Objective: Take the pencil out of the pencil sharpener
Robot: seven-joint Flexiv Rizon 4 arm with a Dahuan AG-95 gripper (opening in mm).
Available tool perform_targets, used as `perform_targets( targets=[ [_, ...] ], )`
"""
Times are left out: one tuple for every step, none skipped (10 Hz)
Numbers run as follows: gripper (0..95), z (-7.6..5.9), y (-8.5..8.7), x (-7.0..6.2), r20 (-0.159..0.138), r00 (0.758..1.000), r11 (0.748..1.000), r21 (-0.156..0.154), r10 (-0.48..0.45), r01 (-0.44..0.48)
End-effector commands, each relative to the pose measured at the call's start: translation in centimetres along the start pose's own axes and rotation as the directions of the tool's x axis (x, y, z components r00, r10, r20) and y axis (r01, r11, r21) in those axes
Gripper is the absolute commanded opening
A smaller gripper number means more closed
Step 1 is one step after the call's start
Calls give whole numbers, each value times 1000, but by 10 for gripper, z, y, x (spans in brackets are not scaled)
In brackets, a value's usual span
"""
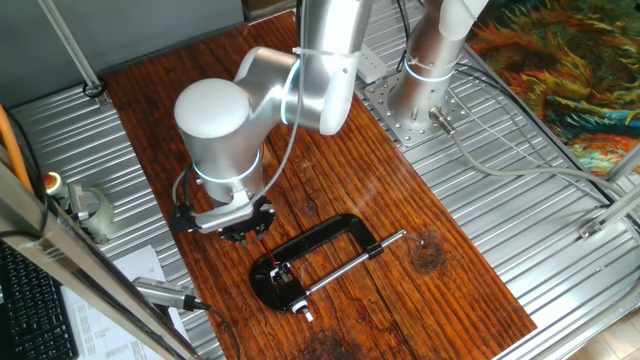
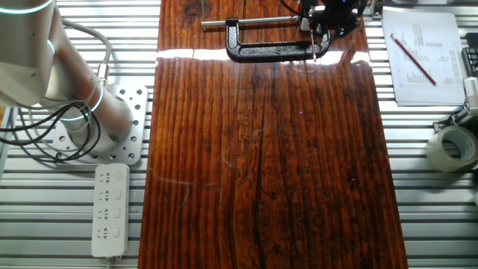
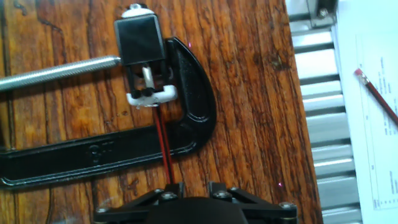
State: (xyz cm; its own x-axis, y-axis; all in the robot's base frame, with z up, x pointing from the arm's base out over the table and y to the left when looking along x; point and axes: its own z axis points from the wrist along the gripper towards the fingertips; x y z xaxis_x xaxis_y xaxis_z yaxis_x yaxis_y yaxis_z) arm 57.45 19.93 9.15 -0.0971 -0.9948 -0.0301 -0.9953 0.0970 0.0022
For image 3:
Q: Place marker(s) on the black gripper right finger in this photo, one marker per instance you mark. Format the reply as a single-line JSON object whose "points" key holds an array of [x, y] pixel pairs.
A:
{"points": [[270, 213]]}

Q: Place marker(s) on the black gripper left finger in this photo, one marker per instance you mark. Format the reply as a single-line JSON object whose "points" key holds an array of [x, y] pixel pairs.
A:
{"points": [[124, 213]]}

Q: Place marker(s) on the red pencil with eraser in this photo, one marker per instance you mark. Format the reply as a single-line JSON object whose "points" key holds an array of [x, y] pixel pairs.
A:
{"points": [[377, 95]]}

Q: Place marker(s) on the black C-clamp with steel screw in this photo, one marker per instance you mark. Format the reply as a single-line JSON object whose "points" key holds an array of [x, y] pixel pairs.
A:
{"points": [[93, 155]]}

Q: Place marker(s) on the printed white paper sheets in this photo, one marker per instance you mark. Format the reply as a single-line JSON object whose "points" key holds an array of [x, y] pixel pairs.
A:
{"points": [[357, 155]]}

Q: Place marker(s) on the brown wooden board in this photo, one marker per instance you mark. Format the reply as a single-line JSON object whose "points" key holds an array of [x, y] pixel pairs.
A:
{"points": [[248, 109]]}

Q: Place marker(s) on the steel frame bar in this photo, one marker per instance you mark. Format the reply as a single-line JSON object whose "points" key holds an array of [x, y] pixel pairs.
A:
{"points": [[323, 14]]}

